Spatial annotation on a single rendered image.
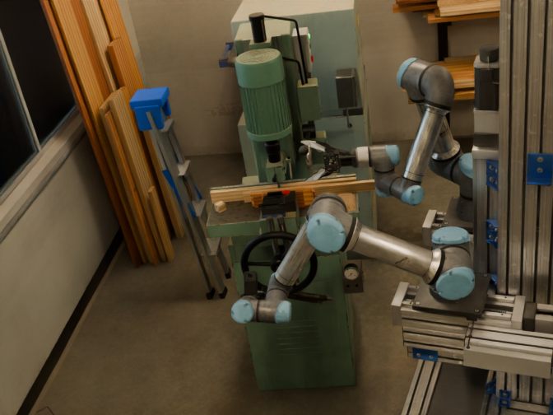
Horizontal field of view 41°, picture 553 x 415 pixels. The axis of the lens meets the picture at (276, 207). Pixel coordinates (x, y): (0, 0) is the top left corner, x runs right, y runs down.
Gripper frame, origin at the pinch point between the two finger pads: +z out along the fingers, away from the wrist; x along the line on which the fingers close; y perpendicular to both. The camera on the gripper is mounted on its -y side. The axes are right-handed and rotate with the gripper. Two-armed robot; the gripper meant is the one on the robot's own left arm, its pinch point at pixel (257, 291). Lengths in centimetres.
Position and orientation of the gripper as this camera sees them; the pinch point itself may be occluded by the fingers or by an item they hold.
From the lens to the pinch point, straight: 275.5
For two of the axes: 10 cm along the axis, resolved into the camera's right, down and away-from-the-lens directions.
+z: 1.3, -0.2, 9.9
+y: 0.9, 10.0, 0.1
